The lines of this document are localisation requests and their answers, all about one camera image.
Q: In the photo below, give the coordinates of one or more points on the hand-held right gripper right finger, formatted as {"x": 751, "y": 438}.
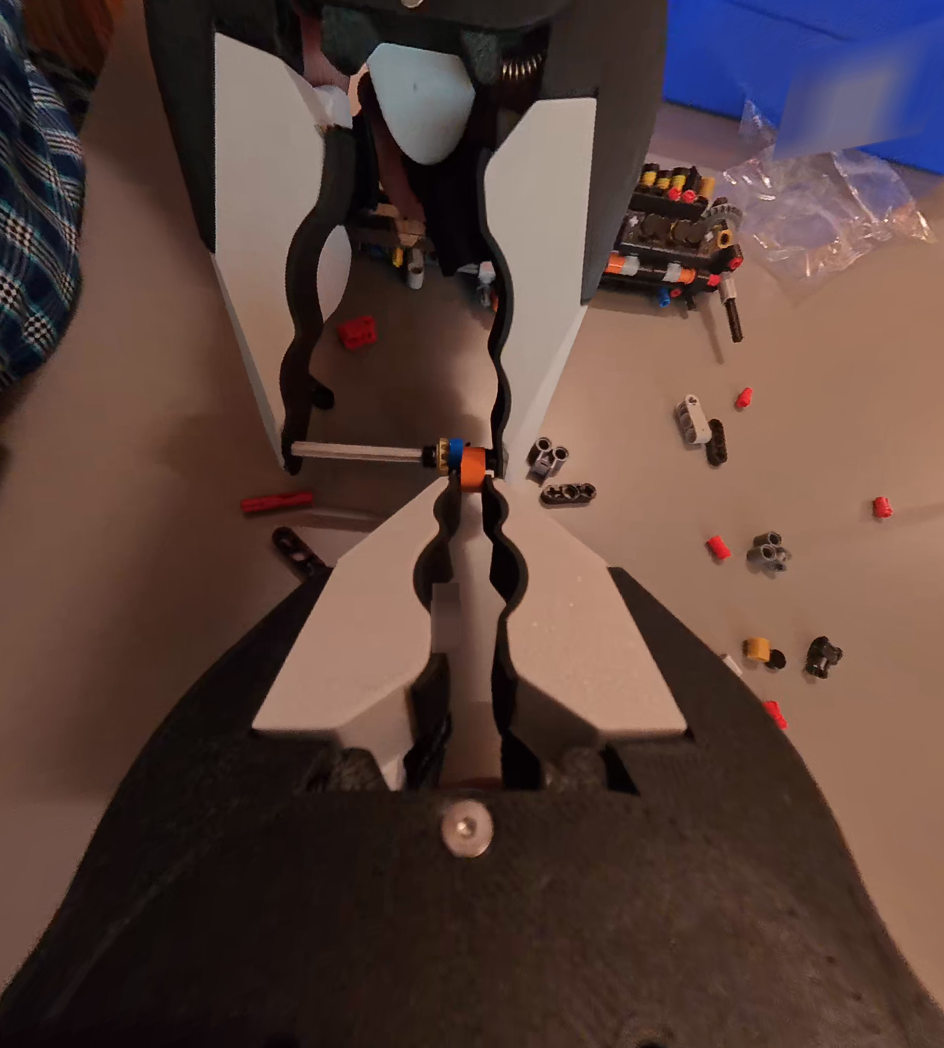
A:
{"x": 595, "y": 655}

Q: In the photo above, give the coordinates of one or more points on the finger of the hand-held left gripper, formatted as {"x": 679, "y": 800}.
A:
{"x": 263, "y": 205}
{"x": 554, "y": 246}

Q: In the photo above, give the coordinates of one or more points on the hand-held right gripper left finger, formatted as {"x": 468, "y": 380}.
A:
{"x": 341, "y": 655}

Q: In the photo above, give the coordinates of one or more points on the large lego vehicle model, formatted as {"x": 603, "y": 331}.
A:
{"x": 668, "y": 237}

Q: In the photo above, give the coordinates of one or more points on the red lego cube connector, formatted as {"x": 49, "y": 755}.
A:
{"x": 357, "y": 332}

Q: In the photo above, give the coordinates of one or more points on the black lego gear axle assembly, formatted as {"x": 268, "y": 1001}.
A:
{"x": 357, "y": 452}

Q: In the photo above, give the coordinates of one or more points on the orange lego bush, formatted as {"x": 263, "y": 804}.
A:
{"x": 476, "y": 463}

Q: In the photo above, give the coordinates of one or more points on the light grey thin lego liftarm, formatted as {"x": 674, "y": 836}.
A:
{"x": 731, "y": 662}

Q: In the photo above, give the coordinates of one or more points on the mustard yellow lego bush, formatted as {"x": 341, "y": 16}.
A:
{"x": 757, "y": 648}

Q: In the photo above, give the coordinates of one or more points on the long red lego pin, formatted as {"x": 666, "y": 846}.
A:
{"x": 277, "y": 502}

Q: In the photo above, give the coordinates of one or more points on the black lego liftarm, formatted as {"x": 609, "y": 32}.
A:
{"x": 716, "y": 442}
{"x": 321, "y": 397}

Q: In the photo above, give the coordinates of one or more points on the dark grey lego pin connector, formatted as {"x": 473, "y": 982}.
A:
{"x": 769, "y": 551}
{"x": 548, "y": 458}

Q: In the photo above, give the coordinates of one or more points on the light grey thick lego liftarm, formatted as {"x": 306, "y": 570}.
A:
{"x": 691, "y": 417}

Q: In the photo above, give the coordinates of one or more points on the small black lego connector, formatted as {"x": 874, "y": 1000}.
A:
{"x": 822, "y": 657}

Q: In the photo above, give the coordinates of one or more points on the person's left hand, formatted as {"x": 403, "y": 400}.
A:
{"x": 390, "y": 180}

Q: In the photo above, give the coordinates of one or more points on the blue plastic storage bin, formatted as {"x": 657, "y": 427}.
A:
{"x": 726, "y": 49}

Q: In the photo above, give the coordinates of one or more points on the black thin three-hole liftarm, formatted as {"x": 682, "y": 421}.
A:
{"x": 568, "y": 492}
{"x": 298, "y": 548}

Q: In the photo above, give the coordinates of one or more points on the clear plastic bag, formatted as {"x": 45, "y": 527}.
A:
{"x": 824, "y": 205}

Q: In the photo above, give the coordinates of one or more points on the blue plaid shirt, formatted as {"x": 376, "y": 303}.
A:
{"x": 5, "y": 205}

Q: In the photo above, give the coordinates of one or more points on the wooden cabinet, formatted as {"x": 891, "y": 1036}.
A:
{"x": 71, "y": 33}

